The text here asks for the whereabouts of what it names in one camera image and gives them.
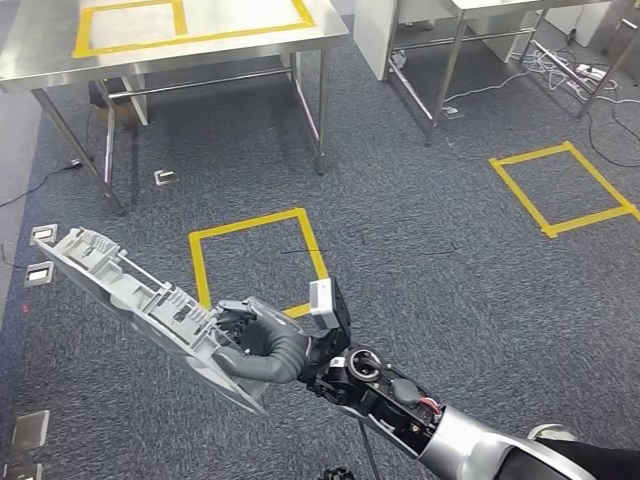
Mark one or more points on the yellow tape frame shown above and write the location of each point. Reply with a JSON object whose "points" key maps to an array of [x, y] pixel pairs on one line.
{"points": [[200, 37]]}

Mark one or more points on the white power strip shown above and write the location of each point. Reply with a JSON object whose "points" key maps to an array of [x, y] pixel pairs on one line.
{"points": [[590, 71]]}

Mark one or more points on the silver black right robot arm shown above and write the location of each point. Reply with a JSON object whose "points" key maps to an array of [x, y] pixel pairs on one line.
{"points": [[450, 430]]}

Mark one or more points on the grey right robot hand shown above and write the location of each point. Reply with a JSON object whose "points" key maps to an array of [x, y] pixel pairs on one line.
{"points": [[270, 334]]}

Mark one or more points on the silver wheel cover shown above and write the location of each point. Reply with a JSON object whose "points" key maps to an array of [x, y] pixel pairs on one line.
{"points": [[140, 305]]}

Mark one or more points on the steel floor socket plate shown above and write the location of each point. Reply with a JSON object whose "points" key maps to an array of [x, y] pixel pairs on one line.
{"points": [[20, 472], [166, 177], [44, 234], [30, 430], [39, 273]]}

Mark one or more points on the steel table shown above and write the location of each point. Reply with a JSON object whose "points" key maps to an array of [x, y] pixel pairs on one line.
{"points": [[450, 60]]}

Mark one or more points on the yellow floor tape square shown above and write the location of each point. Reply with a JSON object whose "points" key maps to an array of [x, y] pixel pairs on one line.
{"points": [[585, 222]]}

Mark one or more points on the steel workbench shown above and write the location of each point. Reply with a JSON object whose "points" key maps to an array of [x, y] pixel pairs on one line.
{"points": [[200, 53]]}

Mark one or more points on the white cabinet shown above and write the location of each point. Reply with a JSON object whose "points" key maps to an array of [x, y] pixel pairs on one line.
{"points": [[375, 33]]}

